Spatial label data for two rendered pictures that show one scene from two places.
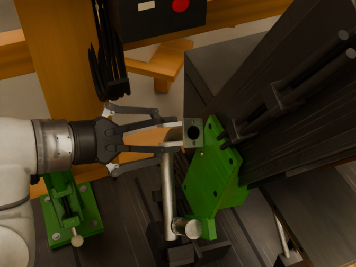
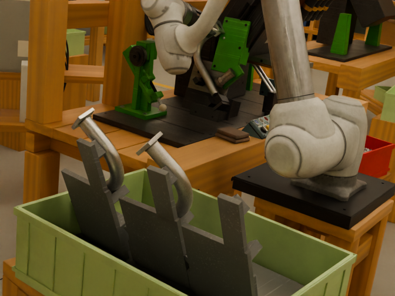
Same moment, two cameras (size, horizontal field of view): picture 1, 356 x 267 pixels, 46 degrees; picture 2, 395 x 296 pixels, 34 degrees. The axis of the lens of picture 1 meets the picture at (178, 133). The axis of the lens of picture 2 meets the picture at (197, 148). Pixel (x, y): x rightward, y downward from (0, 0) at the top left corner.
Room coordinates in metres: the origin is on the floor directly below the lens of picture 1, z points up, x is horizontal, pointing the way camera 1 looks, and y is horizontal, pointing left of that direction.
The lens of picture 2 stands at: (-1.51, 1.45, 1.56)
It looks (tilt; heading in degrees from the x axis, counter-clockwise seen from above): 18 degrees down; 324
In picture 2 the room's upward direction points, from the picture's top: 7 degrees clockwise
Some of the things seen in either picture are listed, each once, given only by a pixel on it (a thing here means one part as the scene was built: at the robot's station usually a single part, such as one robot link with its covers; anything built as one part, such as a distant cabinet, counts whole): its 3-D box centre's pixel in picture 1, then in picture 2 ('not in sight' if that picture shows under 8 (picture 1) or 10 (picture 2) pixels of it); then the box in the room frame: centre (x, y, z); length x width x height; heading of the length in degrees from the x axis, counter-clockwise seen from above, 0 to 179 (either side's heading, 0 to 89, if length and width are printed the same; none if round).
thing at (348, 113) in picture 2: not in sight; (337, 133); (-0.25, 0.06, 1.06); 0.18 x 0.16 x 0.22; 107
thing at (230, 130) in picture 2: not in sight; (233, 134); (0.19, 0.09, 0.91); 0.10 x 0.08 x 0.03; 11
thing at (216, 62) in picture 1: (251, 113); (214, 57); (0.73, -0.18, 1.07); 0.30 x 0.18 x 0.34; 111
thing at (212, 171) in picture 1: (223, 170); (234, 45); (0.48, -0.09, 1.17); 0.13 x 0.12 x 0.20; 111
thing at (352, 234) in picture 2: not in sight; (324, 203); (-0.24, 0.05, 0.83); 0.32 x 0.32 x 0.04; 22
